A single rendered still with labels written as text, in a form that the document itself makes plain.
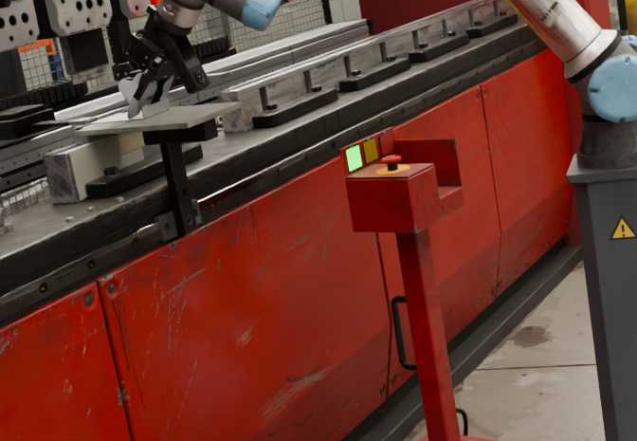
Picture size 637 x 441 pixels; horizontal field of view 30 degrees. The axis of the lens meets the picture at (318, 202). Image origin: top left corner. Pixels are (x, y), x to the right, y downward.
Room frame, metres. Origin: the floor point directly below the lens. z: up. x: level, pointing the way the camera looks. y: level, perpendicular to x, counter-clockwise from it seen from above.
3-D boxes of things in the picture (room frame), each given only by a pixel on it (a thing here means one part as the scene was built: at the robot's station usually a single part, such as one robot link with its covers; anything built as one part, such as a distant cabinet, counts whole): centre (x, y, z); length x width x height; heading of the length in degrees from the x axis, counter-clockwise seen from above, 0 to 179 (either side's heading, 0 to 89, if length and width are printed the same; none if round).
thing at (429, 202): (2.44, -0.18, 0.75); 0.20 x 0.16 x 0.18; 141
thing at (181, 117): (2.20, 0.26, 1.00); 0.26 x 0.18 x 0.01; 57
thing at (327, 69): (3.34, -0.29, 0.92); 1.67 x 0.06 x 0.10; 147
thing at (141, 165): (2.28, 0.32, 0.89); 0.30 x 0.05 x 0.03; 147
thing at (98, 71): (2.28, 0.39, 1.13); 0.10 x 0.02 x 0.10; 147
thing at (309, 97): (2.75, 0.01, 0.89); 0.30 x 0.05 x 0.03; 147
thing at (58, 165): (2.32, 0.36, 0.92); 0.39 x 0.06 x 0.10; 147
